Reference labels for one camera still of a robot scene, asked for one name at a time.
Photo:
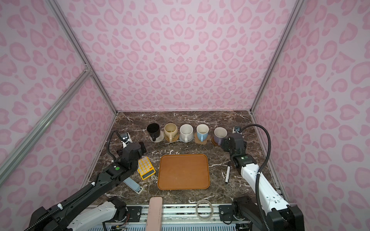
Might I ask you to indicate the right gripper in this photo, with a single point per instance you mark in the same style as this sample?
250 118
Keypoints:
225 143

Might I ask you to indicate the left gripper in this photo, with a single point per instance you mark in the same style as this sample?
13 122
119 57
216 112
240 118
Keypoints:
143 148

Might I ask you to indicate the lavender mug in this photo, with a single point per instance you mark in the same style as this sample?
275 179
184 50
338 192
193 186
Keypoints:
219 134

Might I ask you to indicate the brown round wooden coaster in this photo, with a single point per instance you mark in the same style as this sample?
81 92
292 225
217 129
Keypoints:
214 142

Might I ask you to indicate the black mug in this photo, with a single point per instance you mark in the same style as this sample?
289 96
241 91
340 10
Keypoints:
154 131

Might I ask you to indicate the light blue mug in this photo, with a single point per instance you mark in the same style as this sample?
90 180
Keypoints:
202 131

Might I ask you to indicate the beige speckled round coaster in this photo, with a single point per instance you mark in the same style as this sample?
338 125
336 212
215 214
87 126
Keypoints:
158 139

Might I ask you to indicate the cork flower-shaped coaster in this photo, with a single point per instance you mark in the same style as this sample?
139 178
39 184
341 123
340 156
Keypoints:
199 141

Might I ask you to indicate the cream beige mug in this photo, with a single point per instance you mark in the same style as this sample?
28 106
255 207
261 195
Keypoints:
170 130

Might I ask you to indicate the woven rattan round coaster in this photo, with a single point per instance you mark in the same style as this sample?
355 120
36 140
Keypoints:
174 138

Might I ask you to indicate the white mug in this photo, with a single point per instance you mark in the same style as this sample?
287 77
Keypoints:
186 130

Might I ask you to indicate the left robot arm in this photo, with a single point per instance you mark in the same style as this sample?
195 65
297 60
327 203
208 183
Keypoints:
58 217

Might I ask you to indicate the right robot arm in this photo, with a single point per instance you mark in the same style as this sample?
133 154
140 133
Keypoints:
271 212

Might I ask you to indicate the yellow calculator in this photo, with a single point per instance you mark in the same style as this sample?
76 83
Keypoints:
145 168

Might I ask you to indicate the grey blue stapler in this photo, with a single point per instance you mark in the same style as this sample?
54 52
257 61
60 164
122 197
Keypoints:
133 185

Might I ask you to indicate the black white marker pen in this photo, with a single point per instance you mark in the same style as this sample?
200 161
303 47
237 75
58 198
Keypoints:
228 172

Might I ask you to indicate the orange brown tray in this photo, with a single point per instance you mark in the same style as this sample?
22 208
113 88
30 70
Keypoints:
184 172

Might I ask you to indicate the pink rectangular bar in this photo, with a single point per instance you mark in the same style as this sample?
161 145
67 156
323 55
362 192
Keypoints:
154 215

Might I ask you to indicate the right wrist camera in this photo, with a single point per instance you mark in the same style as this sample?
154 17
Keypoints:
237 129

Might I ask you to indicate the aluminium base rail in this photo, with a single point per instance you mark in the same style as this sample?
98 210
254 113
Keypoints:
175 217

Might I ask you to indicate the left aluminium frame strut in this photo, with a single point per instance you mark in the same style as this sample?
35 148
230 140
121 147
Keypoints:
19 153

